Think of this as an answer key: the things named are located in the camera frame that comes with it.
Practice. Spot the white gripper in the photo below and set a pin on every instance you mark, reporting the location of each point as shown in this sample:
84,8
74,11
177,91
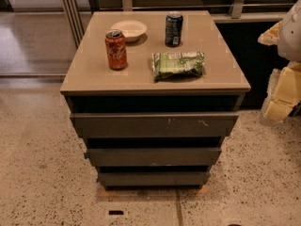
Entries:
291,39

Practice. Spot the grey top drawer front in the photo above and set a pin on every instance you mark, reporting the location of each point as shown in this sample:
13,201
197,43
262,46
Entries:
189,124

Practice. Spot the grey drawer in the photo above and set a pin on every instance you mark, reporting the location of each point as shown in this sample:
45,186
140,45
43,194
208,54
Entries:
153,157
190,178
189,124

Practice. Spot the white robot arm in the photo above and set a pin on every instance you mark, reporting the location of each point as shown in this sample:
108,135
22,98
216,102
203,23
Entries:
288,47

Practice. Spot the grey drawer cabinet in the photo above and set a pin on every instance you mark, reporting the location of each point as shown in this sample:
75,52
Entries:
90,86

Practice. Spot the grey bottom drawer front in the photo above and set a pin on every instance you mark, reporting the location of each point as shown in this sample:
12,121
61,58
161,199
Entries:
190,178

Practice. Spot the grey middle drawer front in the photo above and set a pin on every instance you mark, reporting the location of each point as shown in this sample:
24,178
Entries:
153,157

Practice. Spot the green chip bag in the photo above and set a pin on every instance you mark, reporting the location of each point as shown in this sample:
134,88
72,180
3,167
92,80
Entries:
165,65

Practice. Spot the dark blue soda can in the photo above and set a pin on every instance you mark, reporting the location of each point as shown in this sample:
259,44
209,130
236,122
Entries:
174,21

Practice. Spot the white bowl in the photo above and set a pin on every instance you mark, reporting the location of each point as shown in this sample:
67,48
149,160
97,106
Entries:
131,29

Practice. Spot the red soda can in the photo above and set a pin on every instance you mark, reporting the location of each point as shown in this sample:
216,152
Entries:
116,49

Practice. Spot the wooden base board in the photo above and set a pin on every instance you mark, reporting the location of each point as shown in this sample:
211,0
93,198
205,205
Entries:
143,191

